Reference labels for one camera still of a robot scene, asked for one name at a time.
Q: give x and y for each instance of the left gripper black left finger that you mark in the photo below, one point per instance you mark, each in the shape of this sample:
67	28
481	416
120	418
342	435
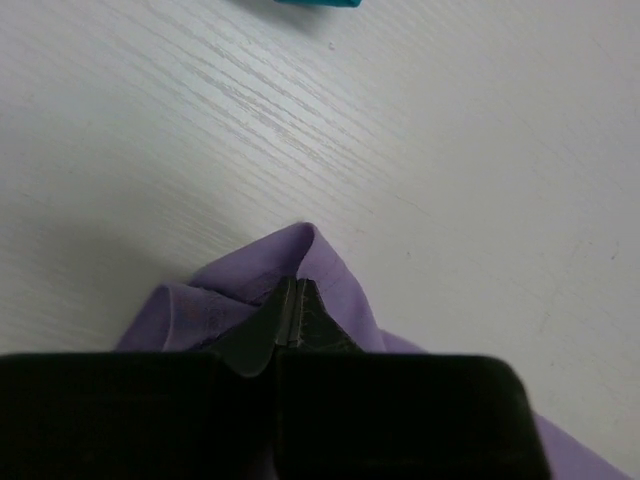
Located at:
247	349

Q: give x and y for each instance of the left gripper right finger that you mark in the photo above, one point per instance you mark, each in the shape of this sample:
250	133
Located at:
311	327

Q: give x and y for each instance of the purple t shirt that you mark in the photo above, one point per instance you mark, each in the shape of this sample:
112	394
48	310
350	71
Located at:
391	411

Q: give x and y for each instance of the teal t shirt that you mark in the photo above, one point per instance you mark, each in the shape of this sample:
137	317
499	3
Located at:
323	3

